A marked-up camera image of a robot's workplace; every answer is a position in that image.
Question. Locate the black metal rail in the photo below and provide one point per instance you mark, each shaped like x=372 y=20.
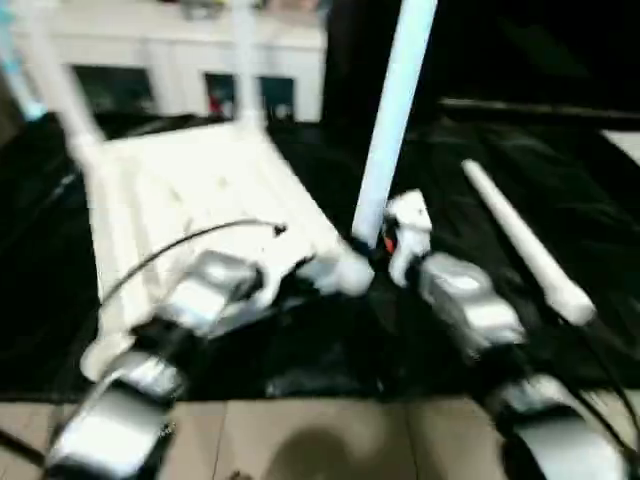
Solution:
x=540 y=107

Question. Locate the white plastic table leg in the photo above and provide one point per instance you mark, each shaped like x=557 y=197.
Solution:
x=75 y=110
x=247 y=75
x=520 y=240
x=390 y=125

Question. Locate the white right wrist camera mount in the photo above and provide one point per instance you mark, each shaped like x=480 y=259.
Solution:
x=415 y=240

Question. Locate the black mat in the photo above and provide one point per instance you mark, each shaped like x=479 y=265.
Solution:
x=300 y=340

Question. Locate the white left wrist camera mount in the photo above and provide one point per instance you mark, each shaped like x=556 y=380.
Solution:
x=285 y=260

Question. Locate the white plastic table top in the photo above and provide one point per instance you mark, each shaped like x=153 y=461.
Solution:
x=175 y=200

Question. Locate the red packet in cabinet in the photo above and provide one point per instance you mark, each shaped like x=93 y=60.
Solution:
x=216 y=102

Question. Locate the white cabinet with glass doors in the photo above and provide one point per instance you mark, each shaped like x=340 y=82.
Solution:
x=175 y=50

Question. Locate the white flat board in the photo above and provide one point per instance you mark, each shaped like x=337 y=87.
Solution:
x=625 y=145

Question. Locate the pale blue translucent container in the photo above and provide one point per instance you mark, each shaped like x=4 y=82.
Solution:
x=20 y=65

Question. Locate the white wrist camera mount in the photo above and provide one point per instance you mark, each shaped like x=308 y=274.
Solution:
x=415 y=240
x=285 y=260

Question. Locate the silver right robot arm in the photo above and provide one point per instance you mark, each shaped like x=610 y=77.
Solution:
x=465 y=290

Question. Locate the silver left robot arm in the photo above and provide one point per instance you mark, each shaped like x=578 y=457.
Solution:
x=215 y=280

